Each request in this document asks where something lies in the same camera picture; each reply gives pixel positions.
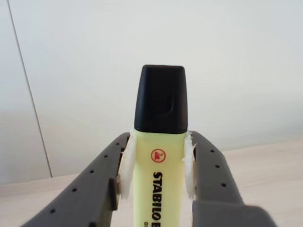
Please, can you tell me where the yellow highlighter pen black cap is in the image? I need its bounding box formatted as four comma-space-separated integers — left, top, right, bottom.
131, 64, 190, 227

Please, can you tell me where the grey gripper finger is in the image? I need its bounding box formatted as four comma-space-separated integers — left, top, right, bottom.
182, 131, 277, 227
22, 129, 138, 227

